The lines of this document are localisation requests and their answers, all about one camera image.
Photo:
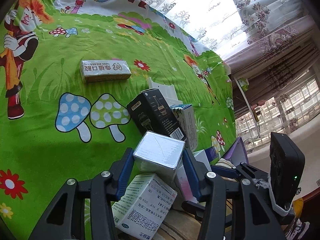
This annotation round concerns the white dental box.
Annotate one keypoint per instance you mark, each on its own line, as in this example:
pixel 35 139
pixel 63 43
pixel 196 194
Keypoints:
pixel 104 70

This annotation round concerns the green cartoon tablecloth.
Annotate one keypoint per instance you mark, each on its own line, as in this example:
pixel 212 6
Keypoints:
pixel 68 70

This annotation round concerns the small blue box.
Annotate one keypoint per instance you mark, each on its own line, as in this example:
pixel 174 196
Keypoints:
pixel 212 154

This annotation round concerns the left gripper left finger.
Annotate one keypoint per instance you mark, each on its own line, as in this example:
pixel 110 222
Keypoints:
pixel 64 217

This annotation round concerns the white medicine box green text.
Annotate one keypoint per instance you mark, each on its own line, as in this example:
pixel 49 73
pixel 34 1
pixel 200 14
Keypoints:
pixel 144 206

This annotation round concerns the purple white storage box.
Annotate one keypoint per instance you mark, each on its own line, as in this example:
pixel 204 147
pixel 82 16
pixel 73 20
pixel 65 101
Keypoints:
pixel 237 153

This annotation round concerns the white side table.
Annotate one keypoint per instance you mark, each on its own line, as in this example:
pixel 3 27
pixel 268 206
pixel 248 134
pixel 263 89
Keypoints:
pixel 249 108

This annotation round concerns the mauve curtain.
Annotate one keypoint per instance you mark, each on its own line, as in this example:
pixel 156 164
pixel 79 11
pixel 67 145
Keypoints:
pixel 273 62

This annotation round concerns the silver white cube box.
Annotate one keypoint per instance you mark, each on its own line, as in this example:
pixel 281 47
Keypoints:
pixel 159 154

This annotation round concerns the black trimmer box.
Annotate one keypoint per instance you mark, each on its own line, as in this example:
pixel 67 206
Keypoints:
pixel 150 112

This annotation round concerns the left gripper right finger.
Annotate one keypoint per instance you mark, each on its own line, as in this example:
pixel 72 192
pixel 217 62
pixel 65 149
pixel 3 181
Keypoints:
pixel 218 192

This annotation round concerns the green tissue pack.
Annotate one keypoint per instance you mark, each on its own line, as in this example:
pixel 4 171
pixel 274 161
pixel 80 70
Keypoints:
pixel 244 84

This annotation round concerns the yellow cushion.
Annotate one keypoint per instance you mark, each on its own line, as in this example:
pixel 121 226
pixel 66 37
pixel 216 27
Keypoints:
pixel 298 207

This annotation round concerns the white plastic tray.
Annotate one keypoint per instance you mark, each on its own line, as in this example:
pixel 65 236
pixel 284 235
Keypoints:
pixel 168 92

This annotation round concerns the white green tall box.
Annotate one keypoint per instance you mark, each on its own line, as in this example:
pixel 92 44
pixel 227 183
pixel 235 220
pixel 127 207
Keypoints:
pixel 186 118

